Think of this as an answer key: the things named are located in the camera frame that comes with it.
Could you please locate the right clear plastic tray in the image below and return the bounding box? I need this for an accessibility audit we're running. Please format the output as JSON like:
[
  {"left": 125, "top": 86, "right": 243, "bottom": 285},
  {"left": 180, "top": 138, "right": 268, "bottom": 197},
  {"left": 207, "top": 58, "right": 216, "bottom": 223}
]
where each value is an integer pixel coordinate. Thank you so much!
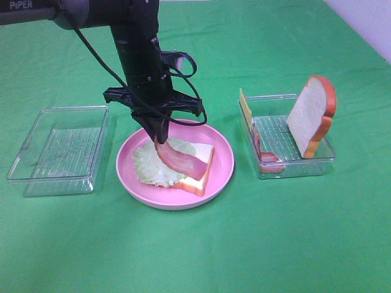
[{"left": 239, "top": 94, "right": 335, "bottom": 179}]

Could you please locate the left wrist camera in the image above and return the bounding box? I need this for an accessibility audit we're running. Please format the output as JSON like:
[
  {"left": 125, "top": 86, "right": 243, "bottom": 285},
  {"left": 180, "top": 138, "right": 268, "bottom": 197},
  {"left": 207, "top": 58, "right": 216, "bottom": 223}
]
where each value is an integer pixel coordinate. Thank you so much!
[{"left": 160, "top": 51, "right": 193, "bottom": 70}]

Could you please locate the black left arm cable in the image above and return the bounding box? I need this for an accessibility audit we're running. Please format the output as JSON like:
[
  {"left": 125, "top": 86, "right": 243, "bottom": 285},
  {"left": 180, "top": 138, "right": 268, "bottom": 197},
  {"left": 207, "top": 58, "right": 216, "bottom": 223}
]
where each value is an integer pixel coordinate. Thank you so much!
[{"left": 60, "top": 2, "right": 208, "bottom": 126}]

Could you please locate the clear plastic tray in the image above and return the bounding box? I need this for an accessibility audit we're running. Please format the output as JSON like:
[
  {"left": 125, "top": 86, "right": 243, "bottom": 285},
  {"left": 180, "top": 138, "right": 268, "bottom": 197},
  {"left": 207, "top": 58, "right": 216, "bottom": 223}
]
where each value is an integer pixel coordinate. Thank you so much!
[
  {"left": 239, "top": 94, "right": 335, "bottom": 179},
  {"left": 6, "top": 106, "right": 109, "bottom": 197}
]

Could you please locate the yellow toy cheese slice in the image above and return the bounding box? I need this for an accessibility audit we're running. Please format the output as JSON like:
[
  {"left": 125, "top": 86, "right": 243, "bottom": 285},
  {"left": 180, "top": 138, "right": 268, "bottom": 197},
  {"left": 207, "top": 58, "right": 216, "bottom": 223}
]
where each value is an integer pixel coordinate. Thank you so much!
[{"left": 239, "top": 89, "right": 252, "bottom": 131}]

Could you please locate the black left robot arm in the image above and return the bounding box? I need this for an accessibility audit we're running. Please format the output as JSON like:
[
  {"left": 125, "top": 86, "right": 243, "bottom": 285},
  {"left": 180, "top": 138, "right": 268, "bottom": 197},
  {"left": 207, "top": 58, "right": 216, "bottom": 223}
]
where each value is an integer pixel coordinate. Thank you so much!
[{"left": 1, "top": 1, "right": 206, "bottom": 144}]

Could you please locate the pink round plate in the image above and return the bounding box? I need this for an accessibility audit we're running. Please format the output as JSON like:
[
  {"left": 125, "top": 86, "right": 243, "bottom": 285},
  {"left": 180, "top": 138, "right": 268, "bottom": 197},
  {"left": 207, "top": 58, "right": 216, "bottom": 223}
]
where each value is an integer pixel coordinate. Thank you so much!
[{"left": 116, "top": 123, "right": 235, "bottom": 210}]

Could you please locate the left clear plastic tray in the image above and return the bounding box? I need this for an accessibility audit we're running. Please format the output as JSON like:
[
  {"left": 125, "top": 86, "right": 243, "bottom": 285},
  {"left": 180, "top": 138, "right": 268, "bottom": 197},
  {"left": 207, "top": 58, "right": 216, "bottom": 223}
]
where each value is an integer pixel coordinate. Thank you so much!
[{"left": 6, "top": 106, "right": 109, "bottom": 197}]

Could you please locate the toy bacon strip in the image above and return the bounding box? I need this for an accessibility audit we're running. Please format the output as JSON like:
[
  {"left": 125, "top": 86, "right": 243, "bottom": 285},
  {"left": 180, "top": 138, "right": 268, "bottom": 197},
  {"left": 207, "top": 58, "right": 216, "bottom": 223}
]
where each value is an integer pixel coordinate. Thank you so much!
[
  {"left": 153, "top": 138, "right": 208, "bottom": 181},
  {"left": 252, "top": 122, "right": 285, "bottom": 173}
]

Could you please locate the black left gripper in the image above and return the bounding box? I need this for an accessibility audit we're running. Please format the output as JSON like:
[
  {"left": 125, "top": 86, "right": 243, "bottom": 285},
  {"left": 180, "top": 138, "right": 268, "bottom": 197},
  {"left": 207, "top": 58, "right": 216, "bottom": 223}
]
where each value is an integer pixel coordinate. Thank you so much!
[{"left": 103, "top": 74, "right": 203, "bottom": 143}]

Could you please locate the toy bread slice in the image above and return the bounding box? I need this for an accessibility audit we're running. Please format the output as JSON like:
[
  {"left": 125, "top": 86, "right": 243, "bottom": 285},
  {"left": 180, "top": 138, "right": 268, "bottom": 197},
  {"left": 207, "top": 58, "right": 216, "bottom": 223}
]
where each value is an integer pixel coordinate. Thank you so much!
[
  {"left": 287, "top": 75, "right": 337, "bottom": 159},
  {"left": 169, "top": 140, "right": 215, "bottom": 197}
]

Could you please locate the toy lettuce leaf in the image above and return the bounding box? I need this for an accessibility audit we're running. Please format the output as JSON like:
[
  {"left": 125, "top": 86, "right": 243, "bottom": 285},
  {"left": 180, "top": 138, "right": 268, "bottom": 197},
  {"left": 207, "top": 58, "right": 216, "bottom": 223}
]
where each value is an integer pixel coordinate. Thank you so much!
[{"left": 132, "top": 140, "right": 188, "bottom": 187}]

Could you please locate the green tablecloth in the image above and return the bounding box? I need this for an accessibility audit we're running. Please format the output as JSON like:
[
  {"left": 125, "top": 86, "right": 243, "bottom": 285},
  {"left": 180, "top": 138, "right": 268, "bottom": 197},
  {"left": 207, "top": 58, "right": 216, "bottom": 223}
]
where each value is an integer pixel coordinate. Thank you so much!
[{"left": 1, "top": 1, "right": 390, "bottom": 292}]

